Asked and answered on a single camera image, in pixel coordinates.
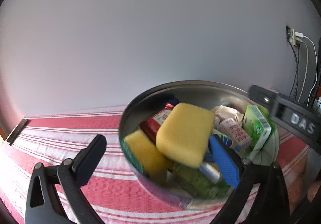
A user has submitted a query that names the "round metal cookie tin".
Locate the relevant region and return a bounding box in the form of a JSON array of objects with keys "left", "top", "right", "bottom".
[{"left": 118, "top": 80, "right": 280, "bottom": 211}]

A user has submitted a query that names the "red striped tablecloth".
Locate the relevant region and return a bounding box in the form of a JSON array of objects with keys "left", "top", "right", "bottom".
[{"left": 0, "top": 87, "right": 311, "bottom": 224}]

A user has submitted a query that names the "white pink snack packet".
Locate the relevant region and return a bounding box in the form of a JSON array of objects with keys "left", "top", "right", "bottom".
[{"left": 217, "top": 118, "right": 252, "bottom": 150}]

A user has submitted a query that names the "white power adapter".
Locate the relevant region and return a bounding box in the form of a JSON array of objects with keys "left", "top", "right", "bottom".
[{"left": 291, "top": 29, "right": 304, "bottom": 46}]

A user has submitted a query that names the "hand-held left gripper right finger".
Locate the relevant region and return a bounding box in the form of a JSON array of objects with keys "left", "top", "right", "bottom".
[{"left": 208, "top": 135, "right": 291, "bottom": 224}]

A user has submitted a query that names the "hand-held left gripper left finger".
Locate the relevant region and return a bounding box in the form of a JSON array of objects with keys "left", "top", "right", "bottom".
[{"left": 25, "top": 134, "right": 107, "bottom": 224}]

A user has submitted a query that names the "red snack packet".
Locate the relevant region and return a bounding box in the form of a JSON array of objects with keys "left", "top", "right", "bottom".
[{"left": 139, "top": 104, "right": 176, "bottom": 144}]

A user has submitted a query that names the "blue snack packet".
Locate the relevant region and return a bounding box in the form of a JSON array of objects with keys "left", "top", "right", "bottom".
[{"left": 166, "top": 97, "right": 180, "bottom": 108}]

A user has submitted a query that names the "green white carton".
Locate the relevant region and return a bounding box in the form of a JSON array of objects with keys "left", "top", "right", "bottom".
[{"left": 242, "top": 105, "right": 272, "bottom": 150}]

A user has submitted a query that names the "black cable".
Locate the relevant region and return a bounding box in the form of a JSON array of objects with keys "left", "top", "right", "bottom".
[{"left": 290, "top": 45, "right": 300, "bottom": 99}]

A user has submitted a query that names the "long white cable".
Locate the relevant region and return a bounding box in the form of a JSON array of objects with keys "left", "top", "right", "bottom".
[{"left": 302, "top": 35, "right": 318, "bottom": 106}]

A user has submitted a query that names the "short white cable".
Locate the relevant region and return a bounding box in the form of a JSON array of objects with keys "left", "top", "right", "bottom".
[{"left": 298, "top": 41, "right": 309, "bottom": 100}]

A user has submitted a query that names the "wall socket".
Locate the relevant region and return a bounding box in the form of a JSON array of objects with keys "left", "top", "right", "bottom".
[{"left": 286, "top": 25, "right": 301, "bottom": 46}]

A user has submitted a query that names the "beige wrapper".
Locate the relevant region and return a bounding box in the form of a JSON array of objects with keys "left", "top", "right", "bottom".
[{"left": 211, "top": 105, "right": 245, "bottom": 124}]

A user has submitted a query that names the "yellow green scouring sponge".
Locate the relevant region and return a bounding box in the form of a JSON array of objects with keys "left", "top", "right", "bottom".
[{"left": 121, "top": 130, "right": 173, "bottom": 182}]

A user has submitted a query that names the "plain yellow sponge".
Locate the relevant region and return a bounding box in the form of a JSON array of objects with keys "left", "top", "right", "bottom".
[{"left": 156, "top": 103, "right": 215, "bottom": 169}]

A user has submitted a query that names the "silver packet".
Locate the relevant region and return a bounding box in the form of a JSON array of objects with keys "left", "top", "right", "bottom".
[{"left": 199, "top": 161, "right": 222, "bottom": 184}]

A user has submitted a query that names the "black smartphone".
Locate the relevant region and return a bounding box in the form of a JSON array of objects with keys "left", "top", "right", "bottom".
[{"left": 6, "top": 119, "right": 30, "bottom": 145}]

